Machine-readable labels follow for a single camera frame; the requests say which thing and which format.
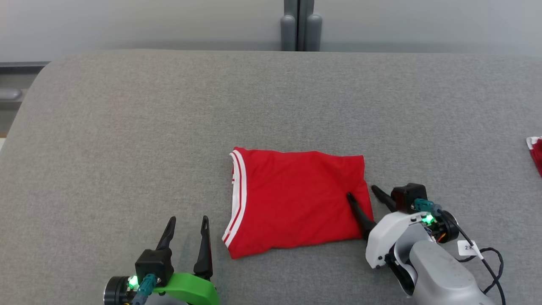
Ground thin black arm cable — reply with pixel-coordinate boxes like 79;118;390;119
440;209;507;305

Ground white cable tag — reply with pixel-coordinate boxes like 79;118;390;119
457;240;484;258

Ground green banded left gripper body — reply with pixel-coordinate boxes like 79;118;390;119
153;272;221;305

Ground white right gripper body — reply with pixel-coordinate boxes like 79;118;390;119
365;210;437;270

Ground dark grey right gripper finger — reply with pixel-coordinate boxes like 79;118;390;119
346;192;378;241
371;185;398;213

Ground teal camera connector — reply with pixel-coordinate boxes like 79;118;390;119
132;273;158;305
414;198;443;215

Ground grey partition door frame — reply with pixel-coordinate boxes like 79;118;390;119
280;0;323;52

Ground teal left camera connector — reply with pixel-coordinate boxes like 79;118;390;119
132;273;158;305

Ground red shorts with white waistband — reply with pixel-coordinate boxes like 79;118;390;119
526;136;542;178

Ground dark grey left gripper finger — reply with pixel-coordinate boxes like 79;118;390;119
155;216;177;252
193;215;214;281

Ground teal right camera connector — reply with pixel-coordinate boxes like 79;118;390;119
414;198;443;215

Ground red jersey with white stripes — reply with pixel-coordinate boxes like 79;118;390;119
221;146;376;260

